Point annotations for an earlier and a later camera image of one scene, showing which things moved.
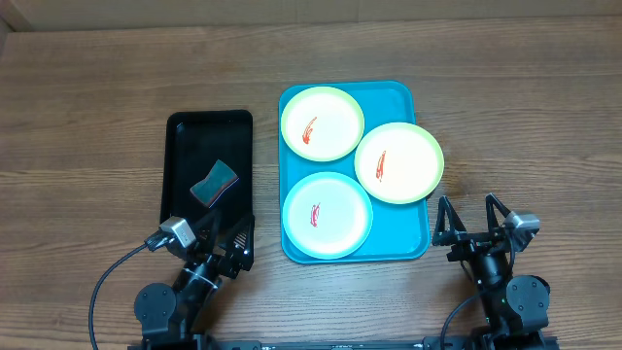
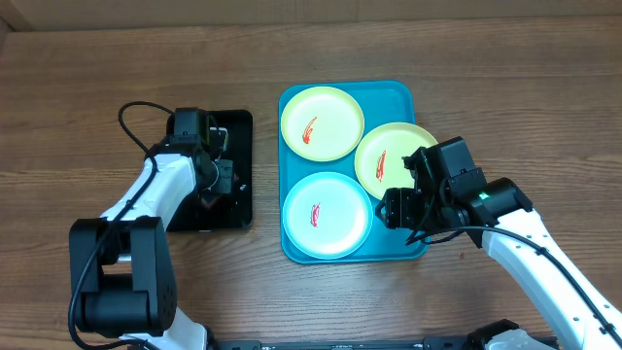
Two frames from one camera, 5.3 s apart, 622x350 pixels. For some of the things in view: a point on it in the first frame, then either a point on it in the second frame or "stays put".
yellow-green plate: [322, 123] stays put
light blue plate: [328, 215] stays put
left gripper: [232, 260] to [227, 183]
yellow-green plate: [400, 162] stays put
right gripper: [472, 246] to [403, 212]
